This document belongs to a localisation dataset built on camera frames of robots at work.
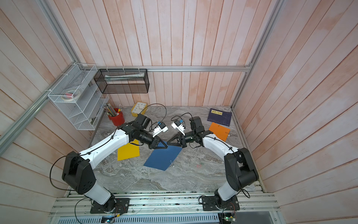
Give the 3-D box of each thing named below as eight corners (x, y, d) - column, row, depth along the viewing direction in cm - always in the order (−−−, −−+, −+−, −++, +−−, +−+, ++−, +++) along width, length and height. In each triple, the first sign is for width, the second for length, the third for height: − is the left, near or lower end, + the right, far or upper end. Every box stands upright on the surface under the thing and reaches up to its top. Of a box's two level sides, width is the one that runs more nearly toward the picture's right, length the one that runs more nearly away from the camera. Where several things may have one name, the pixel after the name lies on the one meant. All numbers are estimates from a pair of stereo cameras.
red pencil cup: (113, 126, 110) (108, 117, 101) (116, 117, 116) (111, 108, 107) (123, 126, 110) (118, 117, 101) (126, 117, 116) (121, 108, 107)
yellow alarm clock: (131, 116, 117) (130, 113, 114) (134, 105, 126) (133, 101, 122) (145, 116, 117) (144, 113, 114) (147, 105, 126) (146, 101, 122)
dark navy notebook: (206, 120, 114) (207, 118, 112) (209, 109, 122) (210, 107, 120) (229, 126, 110) (230, 124, 108) (231, 114, 119) (232, 112, 117)
